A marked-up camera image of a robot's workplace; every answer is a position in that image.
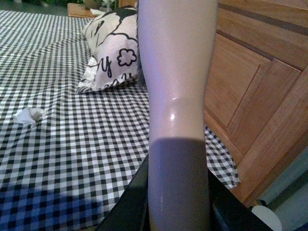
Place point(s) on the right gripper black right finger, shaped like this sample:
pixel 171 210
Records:
pixel 227 212

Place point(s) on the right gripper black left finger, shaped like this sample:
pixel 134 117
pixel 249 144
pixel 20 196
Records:
pixel 131 211

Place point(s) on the white tissue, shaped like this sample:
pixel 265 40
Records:
pixel 29 116

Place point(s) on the black white checkered bedsheet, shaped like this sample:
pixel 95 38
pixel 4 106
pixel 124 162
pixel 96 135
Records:
pixel 67 172

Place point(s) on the wooden bed headboard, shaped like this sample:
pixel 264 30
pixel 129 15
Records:
pixel 256 98

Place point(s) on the black white printed pillow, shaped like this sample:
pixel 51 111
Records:
pixel 112 40

